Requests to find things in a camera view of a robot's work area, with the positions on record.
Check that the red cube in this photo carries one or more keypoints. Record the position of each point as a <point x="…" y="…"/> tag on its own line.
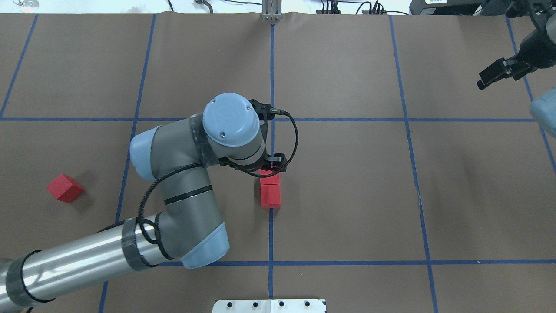
<point x="269" y="180"/>
<point x="65" y="188"/>
<point x="270" y="196"/>

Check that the black box with label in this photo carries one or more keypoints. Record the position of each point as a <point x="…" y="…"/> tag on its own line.
<point x="444" y="7"/>

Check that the clear tape roll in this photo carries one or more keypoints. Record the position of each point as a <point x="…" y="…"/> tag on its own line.
<point x="27" y="6"/>

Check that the aluminium frame post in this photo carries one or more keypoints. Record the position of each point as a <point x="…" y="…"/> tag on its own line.
<point x="271" y="10"/>

